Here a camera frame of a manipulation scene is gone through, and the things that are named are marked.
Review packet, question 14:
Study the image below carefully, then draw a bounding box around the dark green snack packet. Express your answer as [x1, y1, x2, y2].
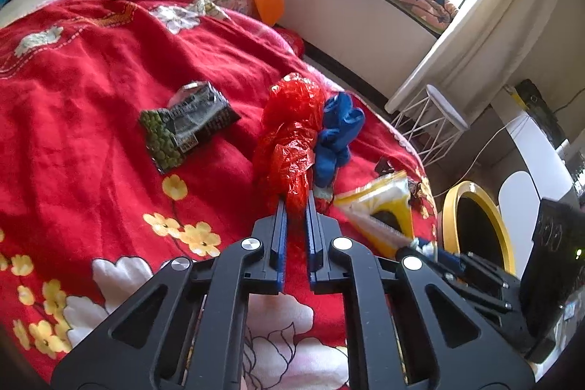
[138, 82, 241, 175]

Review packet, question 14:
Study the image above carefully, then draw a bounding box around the white wire stool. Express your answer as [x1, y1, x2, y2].
[390, 84, 471, 168]

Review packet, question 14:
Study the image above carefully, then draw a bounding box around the yellow rimmed black bin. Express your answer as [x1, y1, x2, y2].
[436, 182, 518, 277]

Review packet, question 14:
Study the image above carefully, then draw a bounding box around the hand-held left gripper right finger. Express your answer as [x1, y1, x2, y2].
[304, 191, 535, 390]

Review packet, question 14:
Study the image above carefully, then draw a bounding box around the black bag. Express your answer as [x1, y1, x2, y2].
[514, 79, 570, 145]

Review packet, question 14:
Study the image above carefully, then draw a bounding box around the wide cream curtain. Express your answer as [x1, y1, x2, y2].
[384, 0, 585, 115]

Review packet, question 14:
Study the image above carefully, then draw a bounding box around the yellow plastic packet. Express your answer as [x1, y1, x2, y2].
[333, 171, 415, 261]

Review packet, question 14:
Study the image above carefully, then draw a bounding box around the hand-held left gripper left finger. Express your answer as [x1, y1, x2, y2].
[50, 196, 290, 390]

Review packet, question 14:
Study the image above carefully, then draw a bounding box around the white window seat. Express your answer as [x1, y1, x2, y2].
[256, 0, 440, 99]

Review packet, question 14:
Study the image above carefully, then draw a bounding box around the red plastic bag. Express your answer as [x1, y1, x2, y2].
[253, 72, 326, 212]

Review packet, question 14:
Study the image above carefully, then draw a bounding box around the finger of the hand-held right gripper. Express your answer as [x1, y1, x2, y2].
[397, 237, 462, 274]

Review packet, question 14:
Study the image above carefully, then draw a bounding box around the white chair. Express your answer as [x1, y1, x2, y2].
[497, 171, 550, 277]

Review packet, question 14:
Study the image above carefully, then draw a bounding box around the white dressing table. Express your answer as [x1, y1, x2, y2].
[491, 98, 585, 201]

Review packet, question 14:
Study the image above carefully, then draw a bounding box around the white power cable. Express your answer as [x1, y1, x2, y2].
[432, 118, 526, 199]

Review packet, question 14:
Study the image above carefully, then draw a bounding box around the red shopping bag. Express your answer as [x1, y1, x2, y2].
[274, 27, 306, 57]

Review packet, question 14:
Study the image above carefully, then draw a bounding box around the red floral blanket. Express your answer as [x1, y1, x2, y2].
[0, 0, 437, 390]

